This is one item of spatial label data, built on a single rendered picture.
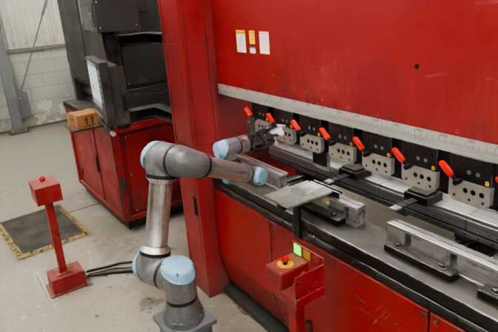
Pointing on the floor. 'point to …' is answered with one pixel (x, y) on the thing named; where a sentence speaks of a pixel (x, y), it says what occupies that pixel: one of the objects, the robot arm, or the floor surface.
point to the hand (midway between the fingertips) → (280, 129)
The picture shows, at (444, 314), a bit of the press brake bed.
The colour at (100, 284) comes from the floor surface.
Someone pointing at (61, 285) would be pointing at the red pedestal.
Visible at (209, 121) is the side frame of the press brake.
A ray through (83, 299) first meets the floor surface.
